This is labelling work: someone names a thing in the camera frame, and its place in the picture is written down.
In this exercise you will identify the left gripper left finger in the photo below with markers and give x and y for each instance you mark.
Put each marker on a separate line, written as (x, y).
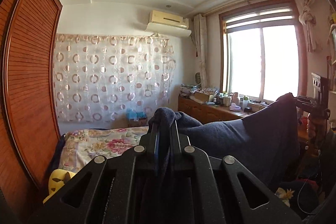
(101, 191)

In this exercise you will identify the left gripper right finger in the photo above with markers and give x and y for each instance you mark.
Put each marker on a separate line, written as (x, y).
(210, 190)

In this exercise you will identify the navy blue printed t-shirt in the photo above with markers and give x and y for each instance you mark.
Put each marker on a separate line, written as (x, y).
(265, 142)

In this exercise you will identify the right hand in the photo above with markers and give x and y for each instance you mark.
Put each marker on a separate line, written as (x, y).
(316, 126)

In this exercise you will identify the yellow foam object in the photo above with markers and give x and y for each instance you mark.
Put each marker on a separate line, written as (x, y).
(58, 179)

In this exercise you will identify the floral quilt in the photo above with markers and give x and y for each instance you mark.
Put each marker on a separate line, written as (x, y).
(81, 146)

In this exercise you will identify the wood-framed window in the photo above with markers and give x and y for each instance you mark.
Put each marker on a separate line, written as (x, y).
(263, 51)

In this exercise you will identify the blue toy on box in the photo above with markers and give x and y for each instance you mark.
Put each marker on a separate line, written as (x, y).
(135, 115)

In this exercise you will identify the wooden cabinet sideboard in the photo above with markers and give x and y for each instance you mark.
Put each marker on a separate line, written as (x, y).
(208, 113)

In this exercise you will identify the cardboard box on cabinet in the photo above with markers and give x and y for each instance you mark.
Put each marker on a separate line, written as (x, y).
(203, 97)

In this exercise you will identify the sheer circle-pattern curtain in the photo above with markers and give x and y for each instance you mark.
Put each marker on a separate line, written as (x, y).
(98, 78)

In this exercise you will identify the beige tied window curtain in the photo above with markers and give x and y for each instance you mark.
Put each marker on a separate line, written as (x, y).
(200, 33)

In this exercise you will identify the wooden louvered wardrobe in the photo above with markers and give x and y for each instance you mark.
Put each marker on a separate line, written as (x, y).
(29, 128)

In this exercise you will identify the white wall air conditioner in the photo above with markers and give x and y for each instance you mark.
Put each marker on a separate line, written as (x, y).
(168, 24)

